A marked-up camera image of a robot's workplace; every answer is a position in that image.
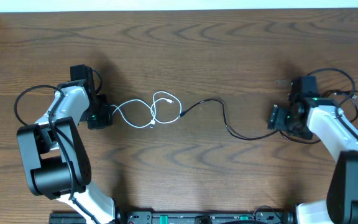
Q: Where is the long black usb cable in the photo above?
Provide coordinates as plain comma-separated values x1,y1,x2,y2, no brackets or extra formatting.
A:
178,98,321,146

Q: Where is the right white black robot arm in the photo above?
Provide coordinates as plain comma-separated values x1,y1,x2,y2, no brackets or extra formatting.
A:
268,98,358,223

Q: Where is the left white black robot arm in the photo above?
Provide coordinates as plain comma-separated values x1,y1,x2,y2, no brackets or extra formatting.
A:
17,79,116,223

